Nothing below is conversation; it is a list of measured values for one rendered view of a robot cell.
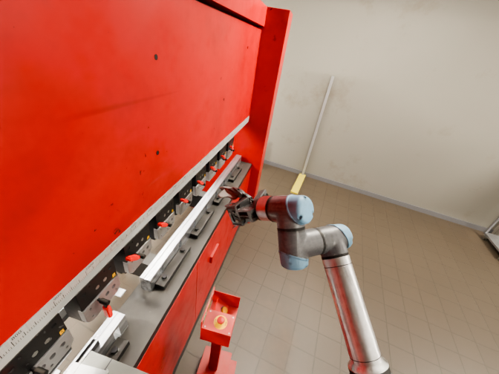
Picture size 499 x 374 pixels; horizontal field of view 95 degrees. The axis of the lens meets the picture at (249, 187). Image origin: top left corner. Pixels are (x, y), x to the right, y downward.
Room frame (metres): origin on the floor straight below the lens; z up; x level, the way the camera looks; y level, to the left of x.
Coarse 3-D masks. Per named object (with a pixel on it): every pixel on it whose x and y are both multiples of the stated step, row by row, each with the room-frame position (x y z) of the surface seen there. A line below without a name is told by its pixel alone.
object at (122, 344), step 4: (116, 340) 0.43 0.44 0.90; (120, 340) 0.43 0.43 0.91; (124, 340) 0.43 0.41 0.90; (116, 344) 0.41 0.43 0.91; (120, 344) 0.42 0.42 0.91; (124, 344) 0.42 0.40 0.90; (128, 344) 0.43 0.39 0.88; (120, 348) 0.40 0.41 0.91; (124, 348) 0.41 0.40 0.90; (108, 352) 0.38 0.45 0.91; (120, 352) 0.39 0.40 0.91; (108, 356) 0.37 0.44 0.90; (112, 356) 0.37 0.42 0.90; (116, 356) 0.37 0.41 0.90; (120, 356) 0.38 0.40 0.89; (116, 360) 0.36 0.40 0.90
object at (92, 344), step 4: (92, 340) 0.38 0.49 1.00; (96, 340) 0.38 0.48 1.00; (88, 344) 0.36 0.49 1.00; (92, 344) 0.37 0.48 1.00; (96, 344) 0.37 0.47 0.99; (84, 348) 0.35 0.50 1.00; (88, 348) 0.36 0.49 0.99; (92, 348) 0.36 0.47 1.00; (96, 348) 0.37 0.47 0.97; (80, 352) 0.34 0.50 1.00; (84, 352) 0.34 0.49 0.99; (88, 352) 0.34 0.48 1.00; (76, 356) 0.32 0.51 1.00; (80, 356) 0.33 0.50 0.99; (84, 356) 0.33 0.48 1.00; (76, 360) 0.31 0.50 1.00; (68, 368) 0.29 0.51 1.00; (64, 372) 0.28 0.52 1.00
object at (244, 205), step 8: (240, 200) 0.59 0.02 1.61; (248, 200) 0.60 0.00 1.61; (256, 200) 0.55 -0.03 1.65; (232, 208) 0.56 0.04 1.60; (240, 208) 0.56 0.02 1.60; (248, 208) 0.55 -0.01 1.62; (232, 216) 0.56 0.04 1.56; (240, 216) 0.54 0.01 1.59; (248, 216) 0.52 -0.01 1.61; (256, 216) 0.53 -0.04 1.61; (232, 224) 0.56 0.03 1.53; (240, 224) 0.55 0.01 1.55
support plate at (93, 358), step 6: (90, 354) 0.34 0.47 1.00; (96, 354) 0.34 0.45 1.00; (84, 360) 0.32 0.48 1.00; (90, 360) 0.32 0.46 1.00; (96, 360) 0.32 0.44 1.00; (102, 360) 0.33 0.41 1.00; (108, 360) 0.33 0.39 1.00; (114, 360) 0.33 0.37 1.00; (96, 366) 0.31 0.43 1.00; (102, 366) 0.31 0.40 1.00; (108, 366) 0.31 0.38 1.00; (114, 366) 0.31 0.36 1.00; (120, 366) 0.32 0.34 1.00; (126, 366) 0.32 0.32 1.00; (108, 372) 0.30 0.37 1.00; (114, 372) 0.30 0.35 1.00; (120, 372) 0.30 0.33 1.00; (126, 372) 0.30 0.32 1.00; (132, 372) 0.31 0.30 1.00; (138, 372) 0.31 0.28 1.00; (144, 372) 0.31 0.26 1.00
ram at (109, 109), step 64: (0, 0) 0.42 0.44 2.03; (64, 0) 0.54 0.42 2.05; (128, 0) 0.73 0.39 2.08; (192, 0) 1.08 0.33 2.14; (0, 64) 0.39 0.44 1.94; (64, 64) 0.50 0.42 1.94; (128, 64) 0.70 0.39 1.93; (192, 64) 1.09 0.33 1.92; (256, 64) 2.37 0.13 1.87; (0, 128) 0.35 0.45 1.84; (64, 128) 0.47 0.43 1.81; (128, 128) 0.66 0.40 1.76; (192, 128) 1.10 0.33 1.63; (0, 192) 0.31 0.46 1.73; (64, 192) 0.42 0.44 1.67; (128, 192) 0.62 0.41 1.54; (0, 256) 0.27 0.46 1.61; (64, 256) 0.37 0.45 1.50; (0, 320) 0.22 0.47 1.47
